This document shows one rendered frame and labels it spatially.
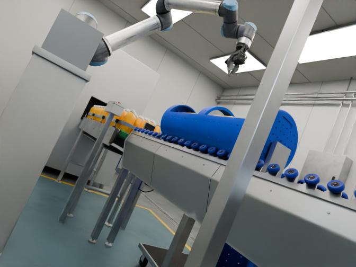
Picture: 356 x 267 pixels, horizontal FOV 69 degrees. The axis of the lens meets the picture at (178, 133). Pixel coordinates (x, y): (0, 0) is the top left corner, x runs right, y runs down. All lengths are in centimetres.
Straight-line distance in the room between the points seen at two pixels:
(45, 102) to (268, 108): 119
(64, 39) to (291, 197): 139
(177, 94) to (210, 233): 631
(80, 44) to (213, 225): 128
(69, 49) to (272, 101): 120
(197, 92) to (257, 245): 646
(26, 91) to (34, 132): 22
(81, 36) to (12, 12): 474
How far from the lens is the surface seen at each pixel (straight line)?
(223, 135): 122
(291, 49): 89
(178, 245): 132
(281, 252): 95
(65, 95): 160
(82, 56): 166
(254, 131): 78
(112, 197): 217
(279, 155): 115
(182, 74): 707
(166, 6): 207
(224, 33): 186
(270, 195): 96
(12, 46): 625
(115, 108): 225
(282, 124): 120
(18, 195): 167
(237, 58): 169
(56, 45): 167
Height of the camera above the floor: 84
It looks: 6 degrees up
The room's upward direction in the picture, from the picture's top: 24 degrees clockwise
